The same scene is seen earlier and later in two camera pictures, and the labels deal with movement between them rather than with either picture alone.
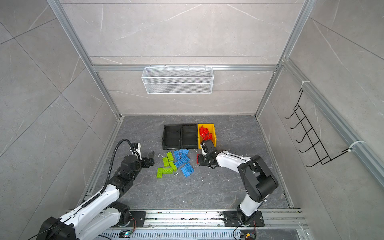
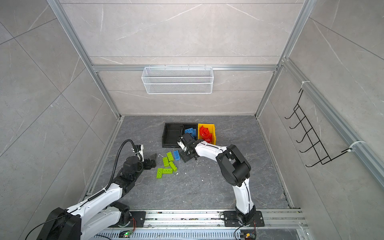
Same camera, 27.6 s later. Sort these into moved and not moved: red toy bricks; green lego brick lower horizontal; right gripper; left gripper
Moved: right gripper
Not moved: red toy bricks; left gripper; green lego brick lower horizontal
